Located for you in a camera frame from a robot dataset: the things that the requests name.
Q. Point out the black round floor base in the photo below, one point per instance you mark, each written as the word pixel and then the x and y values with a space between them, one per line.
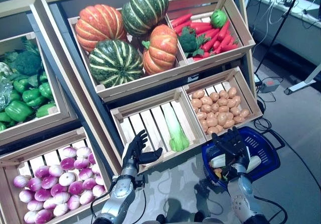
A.
pixel 260 107

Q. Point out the black robot left foot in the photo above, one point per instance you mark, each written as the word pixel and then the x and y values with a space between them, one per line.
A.
pixel 161 218

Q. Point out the blue plastic shopping basket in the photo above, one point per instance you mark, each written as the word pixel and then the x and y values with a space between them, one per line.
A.
pixel 268 156

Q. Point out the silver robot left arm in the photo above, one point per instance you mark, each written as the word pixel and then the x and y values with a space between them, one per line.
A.
pixel 120 191

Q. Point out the grey box with red button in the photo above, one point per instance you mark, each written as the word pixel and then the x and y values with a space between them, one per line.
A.
pixel 269 86

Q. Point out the small orange pumpkin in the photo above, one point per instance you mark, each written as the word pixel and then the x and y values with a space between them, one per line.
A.
pixel 160 49

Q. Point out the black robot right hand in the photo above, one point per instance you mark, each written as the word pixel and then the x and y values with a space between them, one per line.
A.
pixel 235 151

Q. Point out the black robot right foot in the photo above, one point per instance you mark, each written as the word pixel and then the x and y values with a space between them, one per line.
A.
pixel 198 216

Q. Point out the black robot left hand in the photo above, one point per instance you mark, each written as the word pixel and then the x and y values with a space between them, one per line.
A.
pixel 133 153

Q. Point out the black robot foot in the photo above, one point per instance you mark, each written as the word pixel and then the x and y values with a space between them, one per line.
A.
pixel 161 218
pixel 198 216

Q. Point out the white cauliflower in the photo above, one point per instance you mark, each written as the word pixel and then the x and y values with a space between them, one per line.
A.
pixel 5 68

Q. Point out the brown toy potato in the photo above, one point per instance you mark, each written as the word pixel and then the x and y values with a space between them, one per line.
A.
pixel 214 96
pixel 232 92
pixel 245 113
pixel 196 103
pixel 238 119
pixel 229 123
pixel 223 94
pixel 198 94
pixel 213 130

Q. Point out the black tripod stand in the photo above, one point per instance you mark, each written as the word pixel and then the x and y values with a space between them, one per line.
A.
pixel 269 45

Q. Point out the red toy carrot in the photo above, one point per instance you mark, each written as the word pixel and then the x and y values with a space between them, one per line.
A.
pixel 200 25
pixel 223 31
pixel 183 27
pixel 211 41
pixel 229 47
pixel 181 20
pixel 224 44

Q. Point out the green striped pumpkin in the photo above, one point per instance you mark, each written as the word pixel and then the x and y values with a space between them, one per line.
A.
pixel 145 9
pixel 115 64

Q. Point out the yellow toy pepper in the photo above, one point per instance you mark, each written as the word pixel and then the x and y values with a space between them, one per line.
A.
pixel 217 172

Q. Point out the broccoli with leaves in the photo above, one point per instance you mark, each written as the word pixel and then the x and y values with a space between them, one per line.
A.
pixel 188 42

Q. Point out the large dark green broccoli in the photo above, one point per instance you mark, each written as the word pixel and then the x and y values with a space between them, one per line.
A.
pixel 26 63

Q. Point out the large orange pumpkin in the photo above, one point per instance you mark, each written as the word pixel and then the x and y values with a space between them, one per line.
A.
pixel 100 28

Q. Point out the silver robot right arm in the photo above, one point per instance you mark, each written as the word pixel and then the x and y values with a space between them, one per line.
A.
pixel 240 188

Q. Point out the wide wooden slat crate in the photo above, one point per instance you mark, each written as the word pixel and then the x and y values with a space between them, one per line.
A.
pixel 140 86

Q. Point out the white desk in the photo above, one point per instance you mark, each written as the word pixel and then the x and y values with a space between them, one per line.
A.
pixel 301 38

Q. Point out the pale green leafy lettuce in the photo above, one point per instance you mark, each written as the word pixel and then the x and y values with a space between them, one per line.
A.
pixel 5 91

